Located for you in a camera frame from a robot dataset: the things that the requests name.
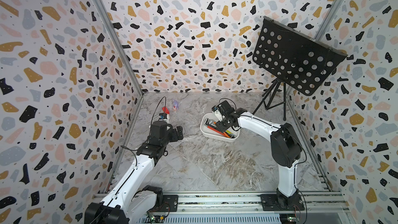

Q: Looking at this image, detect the red sleeved hex key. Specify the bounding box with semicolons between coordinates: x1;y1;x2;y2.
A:
207;125;230;139

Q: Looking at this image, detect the large black hex key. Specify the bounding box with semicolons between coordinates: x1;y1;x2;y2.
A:
205;118;235;139

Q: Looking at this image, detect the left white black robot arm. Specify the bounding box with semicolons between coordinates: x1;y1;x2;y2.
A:
84;113;183;224

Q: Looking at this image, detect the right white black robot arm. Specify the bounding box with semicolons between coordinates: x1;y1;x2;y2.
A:
211;101;303;210

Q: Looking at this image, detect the white rectangular storage box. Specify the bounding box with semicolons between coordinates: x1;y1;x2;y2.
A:
200;113;240;143

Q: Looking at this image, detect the red tag on left gripper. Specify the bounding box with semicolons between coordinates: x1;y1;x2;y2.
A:
162;107;170;114

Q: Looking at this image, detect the small clear purple object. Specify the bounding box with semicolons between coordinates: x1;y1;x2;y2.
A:
172;99;179;111

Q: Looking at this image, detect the black perforated music stand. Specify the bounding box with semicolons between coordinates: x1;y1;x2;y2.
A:
252;17;347;110

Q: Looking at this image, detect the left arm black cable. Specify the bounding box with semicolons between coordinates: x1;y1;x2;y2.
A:
90;96;167;224

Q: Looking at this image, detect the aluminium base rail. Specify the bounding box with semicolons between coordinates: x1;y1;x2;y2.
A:
85;191;355;224

